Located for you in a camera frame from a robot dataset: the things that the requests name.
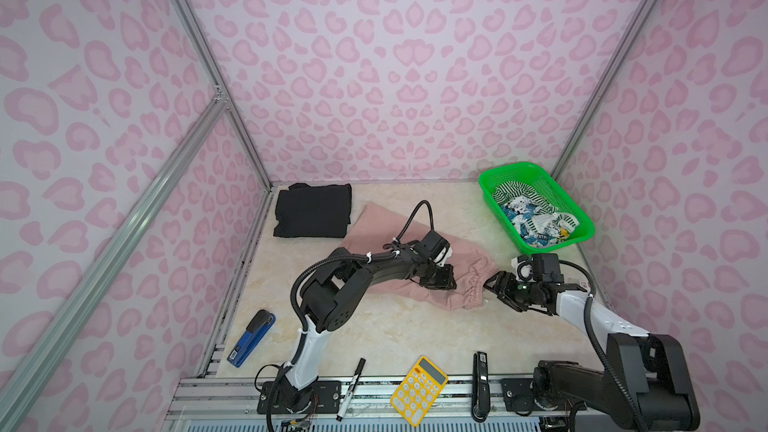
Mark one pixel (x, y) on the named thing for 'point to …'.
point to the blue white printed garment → (519, 211)
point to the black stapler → (481, 398)
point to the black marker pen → (360, 365)
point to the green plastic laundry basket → (539, 212)
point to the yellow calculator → (418, 392)
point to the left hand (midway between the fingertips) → (459, 282)
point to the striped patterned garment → (514, 188)
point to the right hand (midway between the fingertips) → (491, 285)
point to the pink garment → (378, 228)
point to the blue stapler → (255, 333)
